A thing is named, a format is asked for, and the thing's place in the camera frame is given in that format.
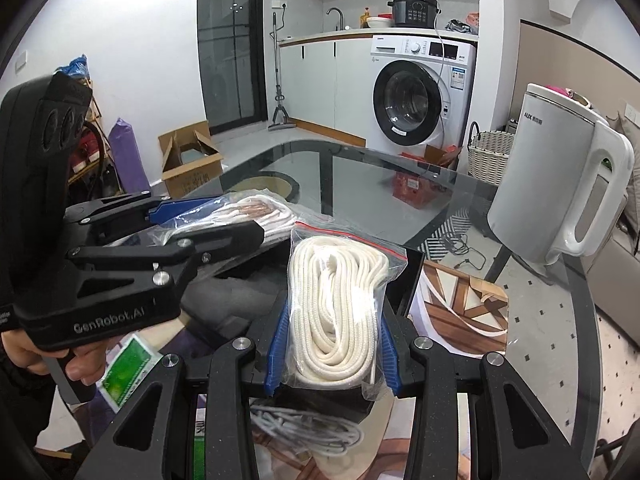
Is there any white electric kettle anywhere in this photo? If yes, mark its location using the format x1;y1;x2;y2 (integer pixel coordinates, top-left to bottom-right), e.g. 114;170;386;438
487;84;634;266

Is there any black pressure cooker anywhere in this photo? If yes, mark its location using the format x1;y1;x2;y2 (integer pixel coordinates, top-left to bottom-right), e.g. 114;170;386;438
387;0;438;29

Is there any white kitchen cabinet counter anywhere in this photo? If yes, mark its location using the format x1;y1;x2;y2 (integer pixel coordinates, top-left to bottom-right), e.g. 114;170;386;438
280;28;477;148

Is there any wooden shoe rack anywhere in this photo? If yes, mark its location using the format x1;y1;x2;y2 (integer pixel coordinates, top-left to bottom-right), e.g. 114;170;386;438
68;96;113;197

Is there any black cardboard box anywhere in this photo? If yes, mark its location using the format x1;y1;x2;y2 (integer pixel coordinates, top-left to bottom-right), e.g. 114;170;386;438
179;244;426;416

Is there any open cardboard box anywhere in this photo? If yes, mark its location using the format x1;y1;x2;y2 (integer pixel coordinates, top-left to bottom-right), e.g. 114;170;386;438
158;120;224;198

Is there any red box under table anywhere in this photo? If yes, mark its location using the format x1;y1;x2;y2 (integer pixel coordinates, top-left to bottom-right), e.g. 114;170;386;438
393;171;440;209

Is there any white wicker basket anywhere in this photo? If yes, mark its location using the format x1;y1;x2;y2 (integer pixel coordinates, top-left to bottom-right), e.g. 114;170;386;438
468;122;515;186

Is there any purple rolled mat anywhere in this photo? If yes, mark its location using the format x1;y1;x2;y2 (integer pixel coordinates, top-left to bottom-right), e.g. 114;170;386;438
108;118;151;193

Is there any person's left hand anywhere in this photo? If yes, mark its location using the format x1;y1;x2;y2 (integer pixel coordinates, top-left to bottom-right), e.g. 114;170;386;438
1;330;122;386

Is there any black kitchen faucet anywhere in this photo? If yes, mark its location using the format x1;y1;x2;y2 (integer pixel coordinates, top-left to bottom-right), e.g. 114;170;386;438
326;6;345;30

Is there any mop with metal handle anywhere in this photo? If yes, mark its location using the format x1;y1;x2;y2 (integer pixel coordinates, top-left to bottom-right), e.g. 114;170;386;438
268;11;295;131

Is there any bagged cream rope coil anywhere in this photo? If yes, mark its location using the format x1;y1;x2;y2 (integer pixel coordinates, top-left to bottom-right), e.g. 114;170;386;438
278;221;409;403

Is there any grey cable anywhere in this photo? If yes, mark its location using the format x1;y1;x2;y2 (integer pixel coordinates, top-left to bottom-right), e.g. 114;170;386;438
249;403;367;458

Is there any bagged white rope coil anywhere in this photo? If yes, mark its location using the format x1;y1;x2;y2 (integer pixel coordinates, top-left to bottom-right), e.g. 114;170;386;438
150;187;334;252

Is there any white washing machine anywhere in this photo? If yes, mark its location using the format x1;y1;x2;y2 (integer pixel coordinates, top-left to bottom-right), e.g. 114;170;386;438
366;34;476;157

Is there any green medicine packet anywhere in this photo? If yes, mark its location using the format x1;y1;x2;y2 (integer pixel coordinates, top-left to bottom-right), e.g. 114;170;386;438
96;334;162;413

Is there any beige sofa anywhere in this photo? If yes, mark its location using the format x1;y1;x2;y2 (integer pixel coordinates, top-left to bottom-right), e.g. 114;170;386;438
584;199;640;351

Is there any anime printed table mat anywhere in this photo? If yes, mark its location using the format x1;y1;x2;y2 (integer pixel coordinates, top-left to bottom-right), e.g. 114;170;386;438
250;262;509;479

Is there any black framed glass door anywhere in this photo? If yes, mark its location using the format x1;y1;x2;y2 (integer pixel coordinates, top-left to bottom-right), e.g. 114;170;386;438
196;0;267;134

